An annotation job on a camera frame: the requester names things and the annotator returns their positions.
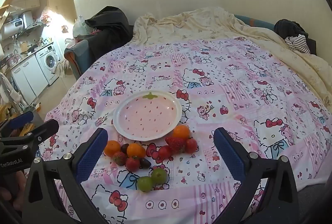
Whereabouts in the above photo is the pink strawberry-print plate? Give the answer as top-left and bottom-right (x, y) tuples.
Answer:
(113, 90), (182, 142)

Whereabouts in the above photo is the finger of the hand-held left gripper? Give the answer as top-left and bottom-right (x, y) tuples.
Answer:
(24, 119), (60, 147)
(0, 111), (35, 136)

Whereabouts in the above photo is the cream blanket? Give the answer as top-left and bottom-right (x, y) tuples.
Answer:
(132, 6), (332, 113)

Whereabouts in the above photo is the black clothing pile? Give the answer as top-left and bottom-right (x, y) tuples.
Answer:
(85, 6), (130, 40)

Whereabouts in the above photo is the large strawberry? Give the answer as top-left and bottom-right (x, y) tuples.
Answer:
(165, 137), (187, 154)

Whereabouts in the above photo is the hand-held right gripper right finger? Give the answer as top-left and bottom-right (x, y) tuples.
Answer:
(213, 128), (300, 224)

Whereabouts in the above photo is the blue headboard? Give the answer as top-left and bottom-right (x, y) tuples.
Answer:
(235, 15), (276, 30)

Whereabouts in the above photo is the orange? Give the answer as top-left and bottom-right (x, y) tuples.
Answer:
(104, 140), (121, 157)
(172, 125), (190, 140)
(127, 143), (146, 159)

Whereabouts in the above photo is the pink cartoon printed blanket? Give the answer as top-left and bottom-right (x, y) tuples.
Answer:
(35, 37), (332, 224)

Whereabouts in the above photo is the white hanging cloth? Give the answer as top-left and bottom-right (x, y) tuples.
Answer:
(0, 72), (23, 105)

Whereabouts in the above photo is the cream cloth on floor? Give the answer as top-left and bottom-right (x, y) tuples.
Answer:
(55, 60), (75, 77)

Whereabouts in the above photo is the red cherry tomato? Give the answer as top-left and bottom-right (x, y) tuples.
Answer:
(158, 146), (173, 160)
(185, 138), (198, 154)

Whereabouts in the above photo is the white kitchen cabinet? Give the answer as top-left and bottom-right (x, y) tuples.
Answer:
(10, 54), (50, 105)

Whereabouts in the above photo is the white water heater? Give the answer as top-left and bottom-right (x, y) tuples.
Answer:
(0, 12), (33, 41)

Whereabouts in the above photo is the dark cloth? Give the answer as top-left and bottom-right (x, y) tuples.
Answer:
(273, 19), (310, 41)

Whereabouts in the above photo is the dark blue armchair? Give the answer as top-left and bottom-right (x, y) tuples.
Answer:
(64, 28), (134, 79)

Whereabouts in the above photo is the striped cloth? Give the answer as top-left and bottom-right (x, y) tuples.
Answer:
(284, 35), (311, 54)

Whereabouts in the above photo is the green grape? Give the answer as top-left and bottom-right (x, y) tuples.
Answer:
(151, 167), (168, 184)
(137, 176), (154, 192)

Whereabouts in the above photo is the small strawberry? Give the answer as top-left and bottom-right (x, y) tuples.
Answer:
(126, 157), (141, 173)
(112, 151), (128, 166)

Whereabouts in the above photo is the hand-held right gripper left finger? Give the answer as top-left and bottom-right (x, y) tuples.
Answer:
(24, 128), (109, 224)

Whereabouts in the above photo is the white plastic bag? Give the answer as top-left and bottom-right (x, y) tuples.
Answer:
(72, 16), (91, 38)

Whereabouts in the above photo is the white washing machine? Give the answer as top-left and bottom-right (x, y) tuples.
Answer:
(36, 44), (61, 85)

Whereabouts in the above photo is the person's left hand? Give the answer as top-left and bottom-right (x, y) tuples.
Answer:
(0, 171), (28, 205)

